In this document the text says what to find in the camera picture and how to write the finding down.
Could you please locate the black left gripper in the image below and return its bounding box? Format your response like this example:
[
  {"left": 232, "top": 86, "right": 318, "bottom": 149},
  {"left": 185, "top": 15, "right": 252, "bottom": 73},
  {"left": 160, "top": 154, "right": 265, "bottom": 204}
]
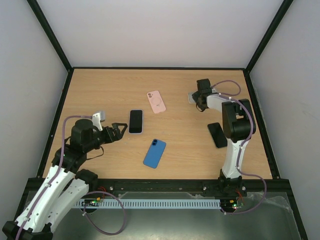
[{"left": 84, "top": 123, "right": 128, "bottom": 153}]

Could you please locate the beige phone case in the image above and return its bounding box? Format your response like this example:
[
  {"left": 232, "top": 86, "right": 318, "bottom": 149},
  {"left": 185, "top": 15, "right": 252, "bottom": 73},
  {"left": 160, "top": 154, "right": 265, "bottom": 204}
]
[{"left": 188, "top": 92, "right": 197, "bottom": 104}]

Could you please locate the blue phone black screen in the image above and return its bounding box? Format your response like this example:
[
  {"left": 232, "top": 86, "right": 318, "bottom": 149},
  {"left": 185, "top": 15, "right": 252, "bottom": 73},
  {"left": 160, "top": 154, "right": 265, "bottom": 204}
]
[{"left": 128, "top": 109, "right": 144, "bottom": 134}]

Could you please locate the lavender phone case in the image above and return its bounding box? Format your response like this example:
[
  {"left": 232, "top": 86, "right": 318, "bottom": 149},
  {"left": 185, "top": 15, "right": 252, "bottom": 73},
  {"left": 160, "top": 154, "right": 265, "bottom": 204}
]
[{"left": 128, "top": 109, "right": 145, "bottom": 135}]

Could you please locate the green phone black screen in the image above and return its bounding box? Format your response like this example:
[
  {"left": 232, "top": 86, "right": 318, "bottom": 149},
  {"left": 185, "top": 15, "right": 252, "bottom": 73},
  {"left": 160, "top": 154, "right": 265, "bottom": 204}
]
[{"left": 207, "top": 122, "right": 228, "bottom": 149}]

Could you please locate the blue phone back up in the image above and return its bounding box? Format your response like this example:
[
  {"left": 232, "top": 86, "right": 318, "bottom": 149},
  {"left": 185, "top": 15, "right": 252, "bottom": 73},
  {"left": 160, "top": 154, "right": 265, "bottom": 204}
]
[{"left": 143, "top": 139, "right": 167, "bottom": 169}]

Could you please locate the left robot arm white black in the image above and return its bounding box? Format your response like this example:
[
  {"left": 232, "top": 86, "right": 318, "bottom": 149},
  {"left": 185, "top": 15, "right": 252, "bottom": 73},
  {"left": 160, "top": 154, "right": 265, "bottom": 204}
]
[{"left": 2, "top": 116, "right": 128, "bottom": 240}]

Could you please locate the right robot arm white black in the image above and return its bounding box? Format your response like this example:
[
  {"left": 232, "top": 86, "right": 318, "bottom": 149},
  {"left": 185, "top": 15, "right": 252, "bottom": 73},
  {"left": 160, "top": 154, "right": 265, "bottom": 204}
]
[{"left": 192, "top": 78, "right": 256, "bottom": 197}]

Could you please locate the pink phone case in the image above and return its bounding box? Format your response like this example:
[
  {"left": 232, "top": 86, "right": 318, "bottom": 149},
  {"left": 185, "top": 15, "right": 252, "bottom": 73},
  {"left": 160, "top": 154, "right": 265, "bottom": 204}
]
[{"left": 146, "top": 90, "right": 167, "bottom": 114}]

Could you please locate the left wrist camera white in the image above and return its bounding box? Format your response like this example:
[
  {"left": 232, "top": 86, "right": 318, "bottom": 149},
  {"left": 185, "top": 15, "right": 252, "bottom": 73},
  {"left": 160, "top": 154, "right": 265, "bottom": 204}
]
[{"left": 91, "top": 110, "right": 106, "bottom": 132}]

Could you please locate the black front rail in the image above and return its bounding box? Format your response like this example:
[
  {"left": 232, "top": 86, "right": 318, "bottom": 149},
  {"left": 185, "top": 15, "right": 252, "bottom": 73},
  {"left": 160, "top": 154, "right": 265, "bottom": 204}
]
[{"left": 24, "top": 177, "right": 291, "bottom": 198}]

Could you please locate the white slotted cable duct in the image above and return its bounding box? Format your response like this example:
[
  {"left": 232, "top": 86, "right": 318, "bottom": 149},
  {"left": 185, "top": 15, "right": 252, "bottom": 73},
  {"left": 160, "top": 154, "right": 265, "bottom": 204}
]
[{"left": 73, "top": 199, "right": 221, "bottom": 210}]

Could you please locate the black enclosure frame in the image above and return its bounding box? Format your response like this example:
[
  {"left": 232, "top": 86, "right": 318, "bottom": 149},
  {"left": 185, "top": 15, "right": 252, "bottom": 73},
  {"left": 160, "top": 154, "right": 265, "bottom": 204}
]
[{"left": 16, "top": 0, "right": 308, "bottom": 240}]

